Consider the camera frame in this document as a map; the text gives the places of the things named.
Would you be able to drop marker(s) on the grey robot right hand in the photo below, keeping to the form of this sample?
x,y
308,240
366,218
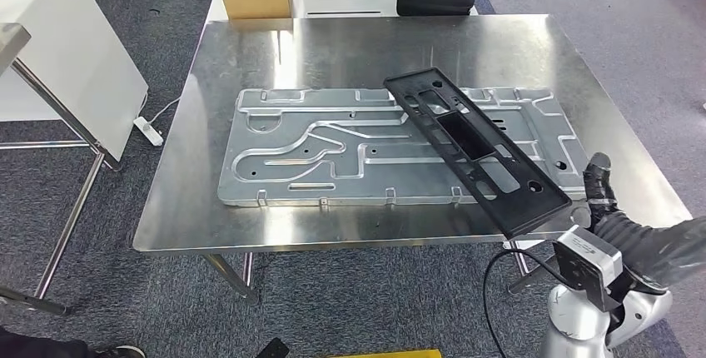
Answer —
x,y
678,251

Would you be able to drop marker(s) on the black plastic plate part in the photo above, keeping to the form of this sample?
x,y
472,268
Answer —
x,y
518,206

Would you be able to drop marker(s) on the steel workbench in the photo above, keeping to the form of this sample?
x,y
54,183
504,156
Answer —
x,y
331,46

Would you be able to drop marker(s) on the white power strip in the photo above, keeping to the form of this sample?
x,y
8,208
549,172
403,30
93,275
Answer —
x,y
149,132
521,245

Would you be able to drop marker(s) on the yellow floor tape square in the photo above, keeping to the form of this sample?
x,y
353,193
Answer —
x,y
386,354

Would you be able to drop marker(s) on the stamped metal plate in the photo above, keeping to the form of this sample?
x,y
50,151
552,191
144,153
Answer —
x,y
303,179

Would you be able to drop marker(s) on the steel side table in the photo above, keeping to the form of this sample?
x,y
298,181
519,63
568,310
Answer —
x,y
70,223

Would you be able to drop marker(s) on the white panel board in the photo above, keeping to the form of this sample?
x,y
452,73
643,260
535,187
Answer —
x,y
72,57

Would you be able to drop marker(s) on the person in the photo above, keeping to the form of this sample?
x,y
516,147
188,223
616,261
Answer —
x,y
44,347

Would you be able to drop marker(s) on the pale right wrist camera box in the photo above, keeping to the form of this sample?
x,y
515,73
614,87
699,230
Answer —
x,y
579,267

